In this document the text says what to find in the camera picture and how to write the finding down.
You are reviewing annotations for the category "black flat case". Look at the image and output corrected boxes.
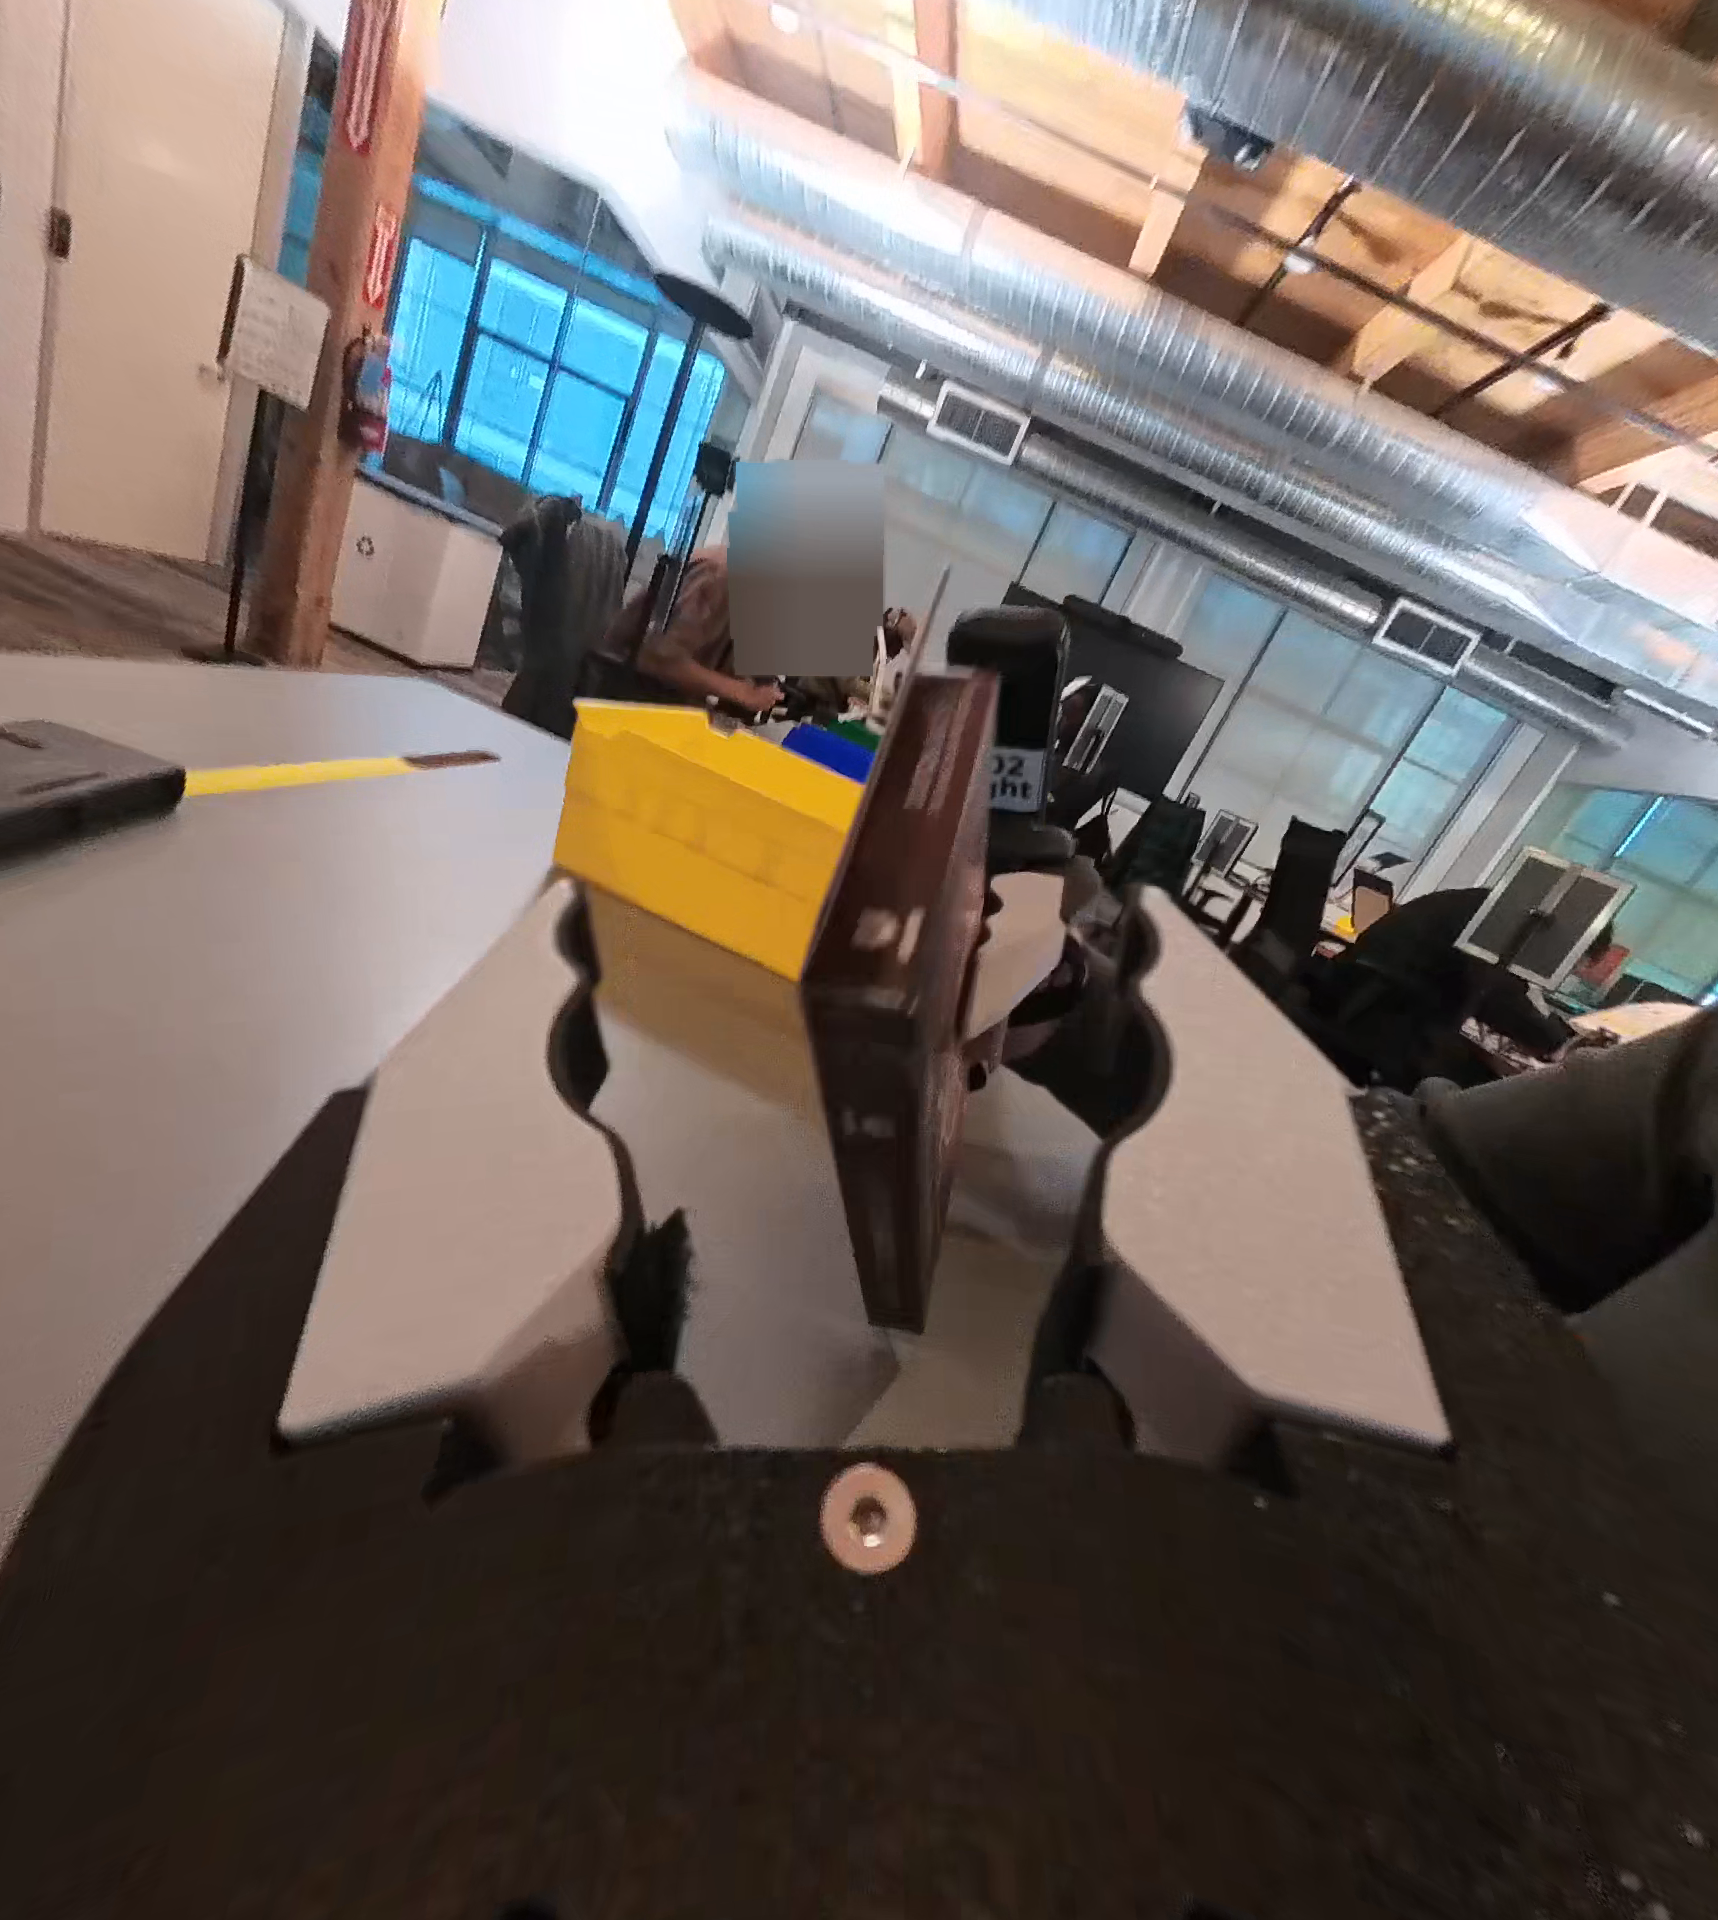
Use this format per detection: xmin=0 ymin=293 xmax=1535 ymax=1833
xmin=0 ymin=717 xmax=188 ymax=885

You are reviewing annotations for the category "silver ventilation duct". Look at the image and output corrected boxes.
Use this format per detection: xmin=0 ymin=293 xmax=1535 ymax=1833
xmin=663 ymin=66 xmax=1642 ymax=753

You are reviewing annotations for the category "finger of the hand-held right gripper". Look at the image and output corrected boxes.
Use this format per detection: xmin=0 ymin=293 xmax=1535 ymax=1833
xmin=961 ymin=867 xmax=1073 ymax=1055

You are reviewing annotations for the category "white recycling cabinet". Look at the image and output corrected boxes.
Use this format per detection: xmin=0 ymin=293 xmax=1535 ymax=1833
xmin=333 ymin=478 xmax=506 ymax=672

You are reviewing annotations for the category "person's right forearm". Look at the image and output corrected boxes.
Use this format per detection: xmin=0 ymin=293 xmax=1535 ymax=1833
xmin=1411 ymin=982 xmax=1718 ymax=1326

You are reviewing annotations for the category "white sign board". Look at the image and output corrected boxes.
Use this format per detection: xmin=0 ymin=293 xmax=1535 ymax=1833
xmin=218 ymin=254 xmax=335 ymax=411

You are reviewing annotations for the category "wooden support post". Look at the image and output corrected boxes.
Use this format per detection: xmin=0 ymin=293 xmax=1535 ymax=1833
xmin=246 ymin=0 xmax=429 ymax=672

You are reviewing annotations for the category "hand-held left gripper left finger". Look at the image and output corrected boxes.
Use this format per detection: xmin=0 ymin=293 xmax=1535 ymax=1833
xmin=275 ymin=876 xmax=690 ymax=1463

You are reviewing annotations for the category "dark office chair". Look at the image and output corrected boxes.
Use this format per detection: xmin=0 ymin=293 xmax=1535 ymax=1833
xmin=496 ymin=494 xmax=635 ymax=741

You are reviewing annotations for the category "red fire extinguisher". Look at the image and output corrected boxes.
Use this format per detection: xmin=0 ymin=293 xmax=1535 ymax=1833
xmin=342 ymin=325 xmax=397 ymax=453

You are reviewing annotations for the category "yellow tape measure strip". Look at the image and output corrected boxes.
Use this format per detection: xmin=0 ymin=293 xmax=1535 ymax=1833
xmin=179 ymin=748 xmax=504 ymax=802

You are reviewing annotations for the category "yellow plastic bin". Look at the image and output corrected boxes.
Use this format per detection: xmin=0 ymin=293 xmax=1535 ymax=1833
xmin=550 ymin=697 xmax=880 ymax=986

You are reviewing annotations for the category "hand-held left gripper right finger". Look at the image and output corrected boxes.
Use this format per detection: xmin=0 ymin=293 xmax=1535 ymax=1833
xmin=1036 ymin=880 xmax=1455 ymax=1470

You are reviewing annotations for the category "black computer monitor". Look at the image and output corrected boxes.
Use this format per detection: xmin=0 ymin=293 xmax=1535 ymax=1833
xmin=1002 ymin=584 xmax=1228 ymax=796

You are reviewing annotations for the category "brown box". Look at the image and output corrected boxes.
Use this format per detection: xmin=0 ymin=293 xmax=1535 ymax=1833
xmin=797 ymin=667 xmax=1006 ymax=1339

